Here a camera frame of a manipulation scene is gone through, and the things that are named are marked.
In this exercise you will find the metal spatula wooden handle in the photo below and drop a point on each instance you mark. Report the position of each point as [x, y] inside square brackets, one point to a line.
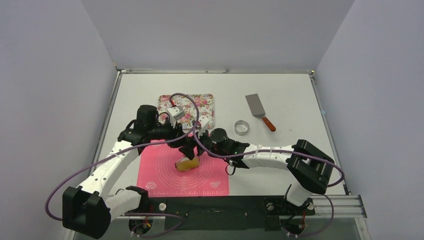
[258, 111]

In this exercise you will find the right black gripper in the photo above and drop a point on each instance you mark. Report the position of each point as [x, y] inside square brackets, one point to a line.
[204, 139]

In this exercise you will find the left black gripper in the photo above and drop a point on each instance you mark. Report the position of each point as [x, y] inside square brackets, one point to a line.
[176, 132]

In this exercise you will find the aluminium front rail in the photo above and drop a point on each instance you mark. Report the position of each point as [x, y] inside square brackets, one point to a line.
[336, 206]

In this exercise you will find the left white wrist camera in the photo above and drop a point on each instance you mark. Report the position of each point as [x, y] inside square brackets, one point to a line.
[175, 113]

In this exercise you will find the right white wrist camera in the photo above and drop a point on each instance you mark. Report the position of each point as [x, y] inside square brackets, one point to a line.
[203, 125]

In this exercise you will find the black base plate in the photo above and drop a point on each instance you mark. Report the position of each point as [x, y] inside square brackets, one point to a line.
[213, 213]

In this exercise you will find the pink silicone baking mat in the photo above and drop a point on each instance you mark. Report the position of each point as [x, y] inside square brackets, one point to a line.
[157, 174]

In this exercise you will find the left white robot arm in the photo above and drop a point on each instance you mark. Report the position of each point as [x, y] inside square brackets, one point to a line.
[87, 208]

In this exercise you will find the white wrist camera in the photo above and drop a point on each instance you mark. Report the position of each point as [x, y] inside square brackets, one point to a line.
[203, 125]
[175, 113]

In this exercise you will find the wooden dough roller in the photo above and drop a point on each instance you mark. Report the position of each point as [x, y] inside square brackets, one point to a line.
[185, 164]

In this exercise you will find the floral tray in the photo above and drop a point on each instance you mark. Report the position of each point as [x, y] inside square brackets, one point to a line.
[205, 103]

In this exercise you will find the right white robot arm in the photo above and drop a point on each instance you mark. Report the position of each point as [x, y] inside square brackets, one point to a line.
[311, 167]

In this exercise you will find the metal ring cutter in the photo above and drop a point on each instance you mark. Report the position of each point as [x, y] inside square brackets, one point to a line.
[241, 127]

